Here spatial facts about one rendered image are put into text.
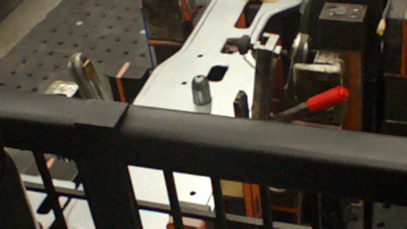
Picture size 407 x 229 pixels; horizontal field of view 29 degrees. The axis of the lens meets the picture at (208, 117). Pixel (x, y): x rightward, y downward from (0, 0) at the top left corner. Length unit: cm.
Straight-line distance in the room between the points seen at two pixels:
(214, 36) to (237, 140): 110
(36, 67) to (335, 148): 172
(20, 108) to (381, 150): 18
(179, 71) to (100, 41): 73
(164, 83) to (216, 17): 22
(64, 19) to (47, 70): 25
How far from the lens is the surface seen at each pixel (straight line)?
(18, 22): 372
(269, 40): 103
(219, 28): 148
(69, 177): 124
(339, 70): 122
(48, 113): 40
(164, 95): 132
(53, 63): 204
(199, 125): 37
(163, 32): 158
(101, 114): 38
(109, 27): 214
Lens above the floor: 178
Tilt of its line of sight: 38 degrees down
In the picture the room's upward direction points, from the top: 9 degrees counter-clockwise
